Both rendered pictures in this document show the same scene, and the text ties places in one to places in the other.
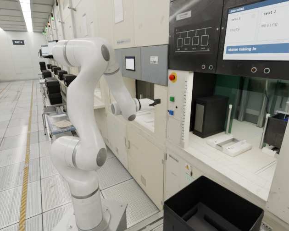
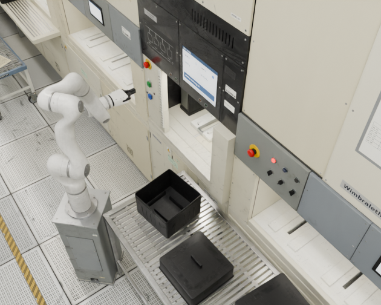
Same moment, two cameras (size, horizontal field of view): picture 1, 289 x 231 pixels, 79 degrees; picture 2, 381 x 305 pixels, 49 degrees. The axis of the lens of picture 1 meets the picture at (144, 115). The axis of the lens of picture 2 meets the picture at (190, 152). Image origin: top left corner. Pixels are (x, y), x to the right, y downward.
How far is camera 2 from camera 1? 1.65 m
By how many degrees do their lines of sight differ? 29
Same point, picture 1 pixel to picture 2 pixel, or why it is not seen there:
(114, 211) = (100, 197)
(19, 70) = not seen: outside the picture
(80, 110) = (68, 144)
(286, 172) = (214, 172)
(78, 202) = (73, 197)
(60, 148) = (56, 167)
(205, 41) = (170, 55)
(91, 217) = (83, 205)
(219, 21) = (177, 48)
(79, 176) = (71, 181)
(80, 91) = (66, 132)
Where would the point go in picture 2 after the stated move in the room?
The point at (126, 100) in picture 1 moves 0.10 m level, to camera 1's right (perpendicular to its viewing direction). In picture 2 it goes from (98, 111) to (117, 109)
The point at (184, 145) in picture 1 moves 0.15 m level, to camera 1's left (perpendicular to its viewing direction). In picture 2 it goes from (164, 130) to (141, 131)
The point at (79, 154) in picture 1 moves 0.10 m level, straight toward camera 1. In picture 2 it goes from (72, 172) to (78, 184)
